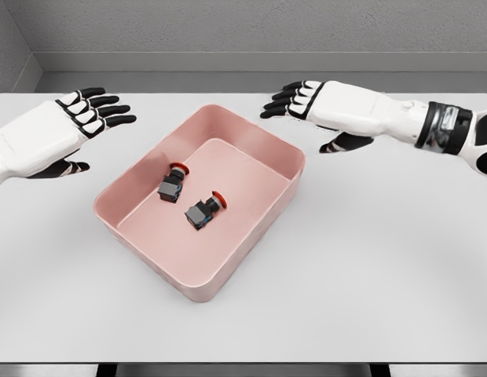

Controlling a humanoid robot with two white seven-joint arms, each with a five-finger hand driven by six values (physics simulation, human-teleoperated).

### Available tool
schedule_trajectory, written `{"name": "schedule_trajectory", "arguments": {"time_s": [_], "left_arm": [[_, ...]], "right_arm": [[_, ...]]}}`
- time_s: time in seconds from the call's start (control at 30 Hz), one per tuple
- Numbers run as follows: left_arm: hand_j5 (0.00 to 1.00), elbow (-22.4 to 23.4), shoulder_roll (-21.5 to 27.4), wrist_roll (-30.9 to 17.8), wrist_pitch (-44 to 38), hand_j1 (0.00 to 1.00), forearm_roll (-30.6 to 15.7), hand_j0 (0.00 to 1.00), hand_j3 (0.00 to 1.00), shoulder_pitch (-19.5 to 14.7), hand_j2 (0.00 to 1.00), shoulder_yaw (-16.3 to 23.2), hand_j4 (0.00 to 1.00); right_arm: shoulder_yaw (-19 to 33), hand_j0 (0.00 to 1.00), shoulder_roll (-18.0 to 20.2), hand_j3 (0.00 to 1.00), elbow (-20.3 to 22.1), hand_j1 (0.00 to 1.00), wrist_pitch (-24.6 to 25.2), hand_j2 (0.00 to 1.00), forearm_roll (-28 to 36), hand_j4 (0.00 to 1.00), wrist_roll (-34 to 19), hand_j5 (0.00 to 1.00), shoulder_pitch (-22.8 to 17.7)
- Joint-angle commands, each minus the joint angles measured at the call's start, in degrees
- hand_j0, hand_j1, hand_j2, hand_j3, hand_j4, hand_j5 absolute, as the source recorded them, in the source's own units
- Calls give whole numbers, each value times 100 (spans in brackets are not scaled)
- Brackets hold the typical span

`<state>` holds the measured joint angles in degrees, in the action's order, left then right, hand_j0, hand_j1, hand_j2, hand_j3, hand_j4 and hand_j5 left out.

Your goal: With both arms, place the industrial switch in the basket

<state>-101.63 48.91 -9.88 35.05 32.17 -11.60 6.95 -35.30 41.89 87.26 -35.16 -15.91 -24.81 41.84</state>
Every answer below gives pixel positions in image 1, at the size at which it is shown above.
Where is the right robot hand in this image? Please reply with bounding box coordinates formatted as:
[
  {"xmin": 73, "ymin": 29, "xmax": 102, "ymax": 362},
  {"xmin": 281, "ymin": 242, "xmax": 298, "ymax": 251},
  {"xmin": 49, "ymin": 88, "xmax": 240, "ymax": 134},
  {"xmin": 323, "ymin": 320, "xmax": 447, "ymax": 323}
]
[{"xmin": 260, "ymin": 80, "xmax": 392, "ymax": 155}]

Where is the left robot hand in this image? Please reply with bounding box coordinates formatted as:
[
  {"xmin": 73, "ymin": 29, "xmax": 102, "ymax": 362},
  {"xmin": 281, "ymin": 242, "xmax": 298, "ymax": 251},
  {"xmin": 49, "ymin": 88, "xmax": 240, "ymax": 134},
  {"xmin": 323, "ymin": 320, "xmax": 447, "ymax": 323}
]
[{"xmin": 0, "ymin": 86, "xmax": 137, "ymax": 181}]

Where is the pink rectangular basket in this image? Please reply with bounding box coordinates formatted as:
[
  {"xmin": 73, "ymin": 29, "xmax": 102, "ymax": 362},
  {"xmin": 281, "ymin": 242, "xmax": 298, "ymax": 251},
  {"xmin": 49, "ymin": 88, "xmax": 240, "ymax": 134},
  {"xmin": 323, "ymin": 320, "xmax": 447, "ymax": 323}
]
[{"xmin": 93, "ymin": 103, "xmax": 307, "ymax": 304}]

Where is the black red-button industrial switch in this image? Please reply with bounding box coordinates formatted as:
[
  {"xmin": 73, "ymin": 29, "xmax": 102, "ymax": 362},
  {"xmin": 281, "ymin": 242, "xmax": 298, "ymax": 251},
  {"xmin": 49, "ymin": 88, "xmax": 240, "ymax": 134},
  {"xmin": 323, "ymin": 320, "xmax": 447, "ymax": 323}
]
[
  {"xmin": 157, "ymin": 161, "xmax": 190, "ymax": 204},
  {"xmin": 184, "ymin": 191, "xmax": 228, "ymax": 232}
]

